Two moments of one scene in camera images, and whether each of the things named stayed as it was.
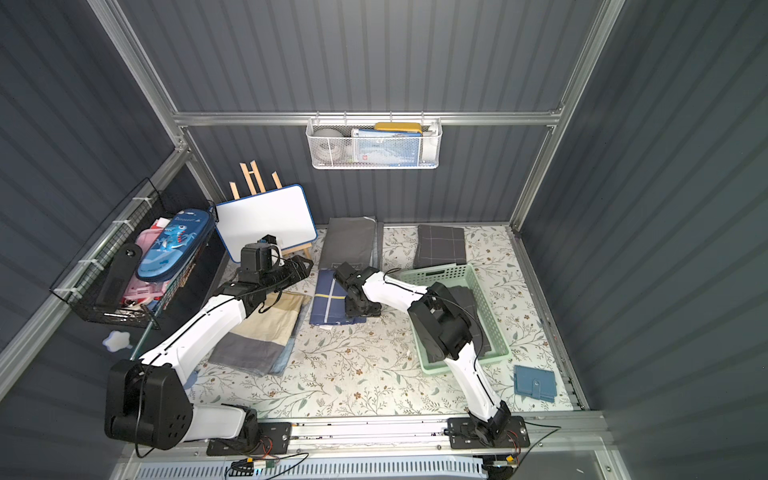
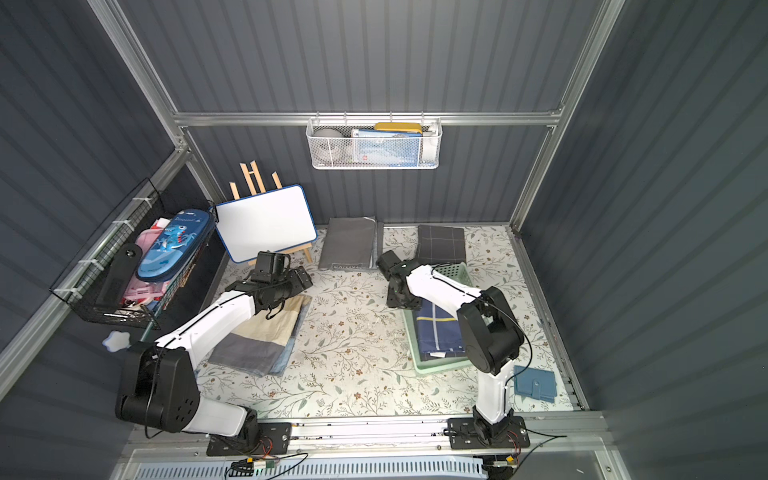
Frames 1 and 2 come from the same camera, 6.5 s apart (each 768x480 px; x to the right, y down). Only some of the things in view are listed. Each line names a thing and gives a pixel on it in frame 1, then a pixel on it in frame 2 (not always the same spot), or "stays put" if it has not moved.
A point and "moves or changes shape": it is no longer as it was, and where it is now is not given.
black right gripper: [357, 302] to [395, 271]
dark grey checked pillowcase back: [438, 245] stays put
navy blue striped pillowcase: [329, 302] moves or changes shape
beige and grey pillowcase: [262, 342] stays put
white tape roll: [328, 145] stays put
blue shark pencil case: [185, 233] stays put
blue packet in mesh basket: [393, 149] stays put
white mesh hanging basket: [375, 143] stays put
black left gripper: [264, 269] to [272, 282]
